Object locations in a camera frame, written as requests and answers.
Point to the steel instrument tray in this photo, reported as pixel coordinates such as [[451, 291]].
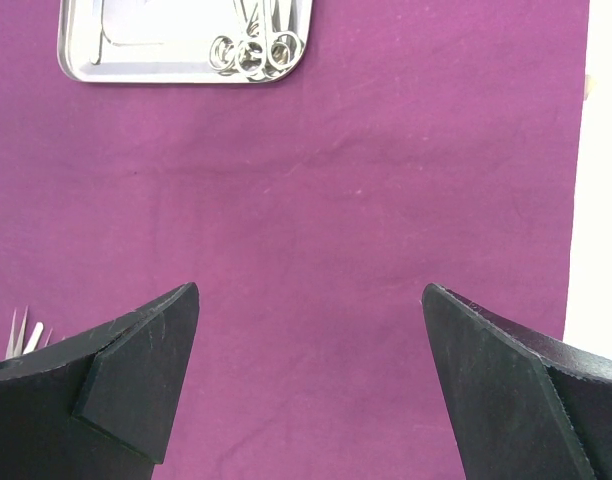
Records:
[[155, 42]]

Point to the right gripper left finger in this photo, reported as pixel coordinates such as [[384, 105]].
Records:
[[100, 404]]

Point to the steel ring-handled scissors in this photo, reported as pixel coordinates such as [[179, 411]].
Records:
[[231, 50]]

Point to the purple cloth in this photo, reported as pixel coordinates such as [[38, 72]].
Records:
[[416, 142]]

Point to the wide steel tweezers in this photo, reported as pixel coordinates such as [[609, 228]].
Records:
[[34, 338]]

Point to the thin pointed steel tweezers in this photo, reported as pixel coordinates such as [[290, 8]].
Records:
[[16, 343]]

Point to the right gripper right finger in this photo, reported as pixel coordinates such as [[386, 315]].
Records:
[[522, 405]]

